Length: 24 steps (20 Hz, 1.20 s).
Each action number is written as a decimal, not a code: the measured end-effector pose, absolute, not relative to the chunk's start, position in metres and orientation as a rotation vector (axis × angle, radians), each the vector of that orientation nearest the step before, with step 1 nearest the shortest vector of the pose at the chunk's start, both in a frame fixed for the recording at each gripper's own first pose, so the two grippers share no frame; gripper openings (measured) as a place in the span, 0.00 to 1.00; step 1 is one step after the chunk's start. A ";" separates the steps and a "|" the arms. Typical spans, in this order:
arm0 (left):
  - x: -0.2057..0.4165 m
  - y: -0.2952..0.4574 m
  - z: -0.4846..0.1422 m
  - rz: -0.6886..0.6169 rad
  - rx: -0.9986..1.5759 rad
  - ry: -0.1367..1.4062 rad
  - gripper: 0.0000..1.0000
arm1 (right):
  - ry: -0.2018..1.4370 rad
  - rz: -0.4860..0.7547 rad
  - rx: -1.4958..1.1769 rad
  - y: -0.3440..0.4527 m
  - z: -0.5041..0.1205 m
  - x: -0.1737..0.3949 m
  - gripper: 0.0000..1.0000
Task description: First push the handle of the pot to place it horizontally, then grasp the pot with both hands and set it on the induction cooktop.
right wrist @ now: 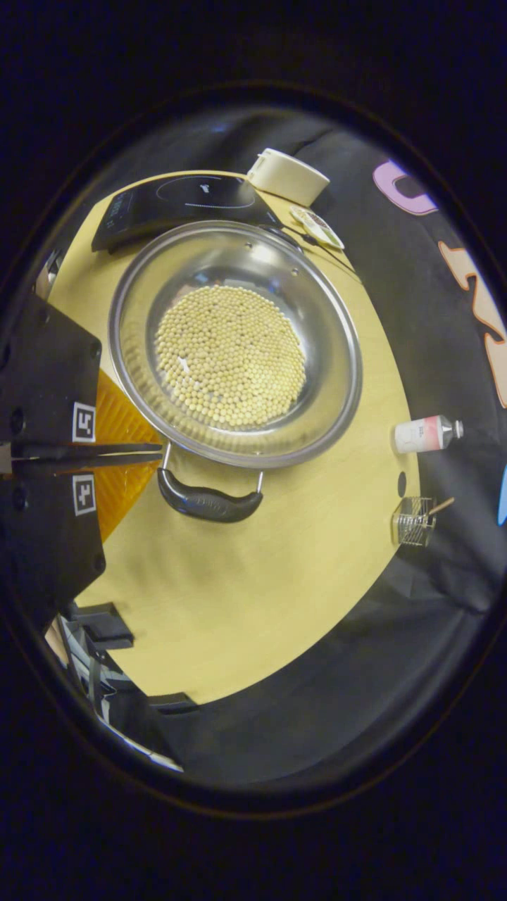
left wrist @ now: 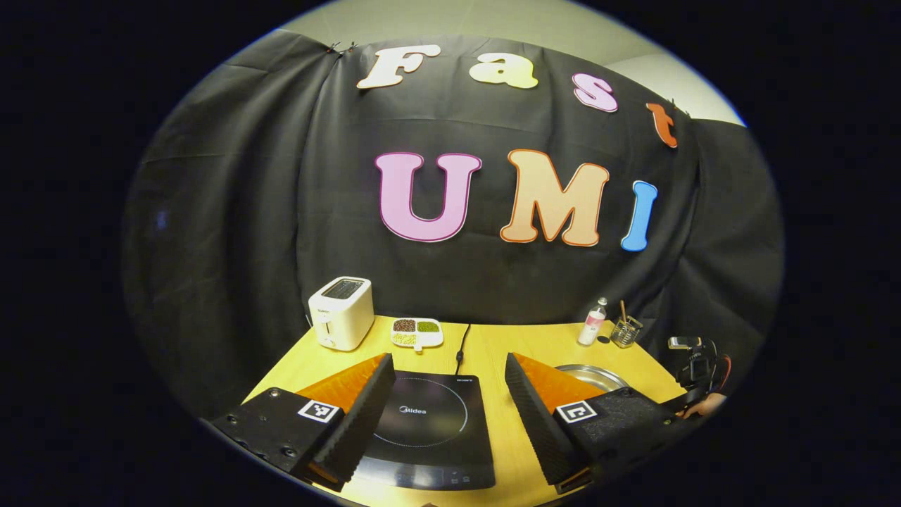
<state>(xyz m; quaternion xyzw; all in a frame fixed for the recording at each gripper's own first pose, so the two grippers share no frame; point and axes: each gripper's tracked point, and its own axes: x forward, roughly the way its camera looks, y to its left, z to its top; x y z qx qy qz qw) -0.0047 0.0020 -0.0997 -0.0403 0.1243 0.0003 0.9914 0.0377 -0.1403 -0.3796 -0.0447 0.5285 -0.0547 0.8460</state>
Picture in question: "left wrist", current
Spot clear glass holder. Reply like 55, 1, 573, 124
610, 315, 643, 349

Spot steel pot with black handles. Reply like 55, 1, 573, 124
555, 364, 629, 393

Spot white divided dish with beans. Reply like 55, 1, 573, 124
391, 318, 445, 352

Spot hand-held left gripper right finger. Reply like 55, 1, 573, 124
505, 352, 687, 495

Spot black induction cooktop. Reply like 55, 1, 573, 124
352, 371, 497, 492

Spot clear bottle with pink label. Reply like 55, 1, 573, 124
577, 297, 607, 346

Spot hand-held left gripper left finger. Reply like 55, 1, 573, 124
211, 352, 396, 492

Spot black backdrop cloth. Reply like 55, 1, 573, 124
123, 32, 786, 423

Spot white toaster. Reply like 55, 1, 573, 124
308, 277, 375, 351

